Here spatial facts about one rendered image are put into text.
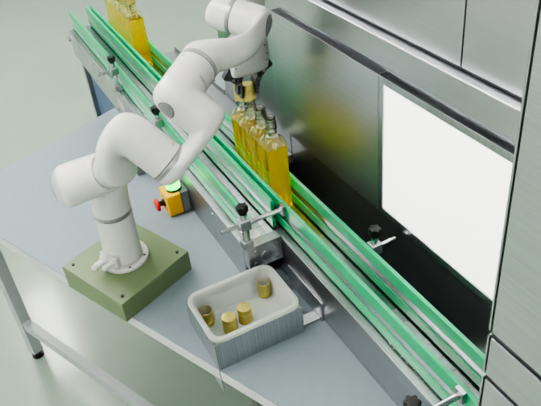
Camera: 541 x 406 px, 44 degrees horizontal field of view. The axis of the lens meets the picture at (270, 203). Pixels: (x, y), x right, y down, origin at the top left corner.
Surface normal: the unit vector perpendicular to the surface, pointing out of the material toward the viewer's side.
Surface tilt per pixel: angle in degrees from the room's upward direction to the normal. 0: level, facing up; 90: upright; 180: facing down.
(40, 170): 0
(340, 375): 0
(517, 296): 90
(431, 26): 90
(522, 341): 90
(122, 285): 3
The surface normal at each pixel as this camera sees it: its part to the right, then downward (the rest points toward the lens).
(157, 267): -0.06, -0.78
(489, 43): -0.88, 0.34
